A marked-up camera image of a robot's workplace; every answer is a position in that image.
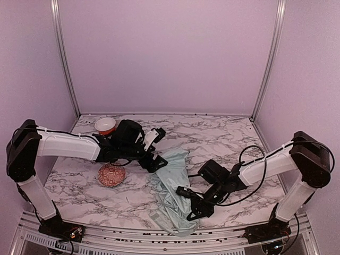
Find mint green folding umbrella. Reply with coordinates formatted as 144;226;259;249
149;148;200;237

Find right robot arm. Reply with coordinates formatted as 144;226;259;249
176;131;335;243

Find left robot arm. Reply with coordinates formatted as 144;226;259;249
6;119;168;242

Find red patterned bowl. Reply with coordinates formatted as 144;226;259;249
97;164;126;188

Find orange white bowl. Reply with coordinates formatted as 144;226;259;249
95;117;116;135

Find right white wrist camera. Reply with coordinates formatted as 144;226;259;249
176;186;199;198

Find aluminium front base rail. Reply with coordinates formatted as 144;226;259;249
7;209;319;255

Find left aluminium frame post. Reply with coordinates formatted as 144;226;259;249
50;0;81;118

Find aluminium frame post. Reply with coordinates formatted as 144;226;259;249
50;0;81;118
250;0;287;122

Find right aluminium frame post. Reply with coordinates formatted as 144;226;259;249
250;0;287;122

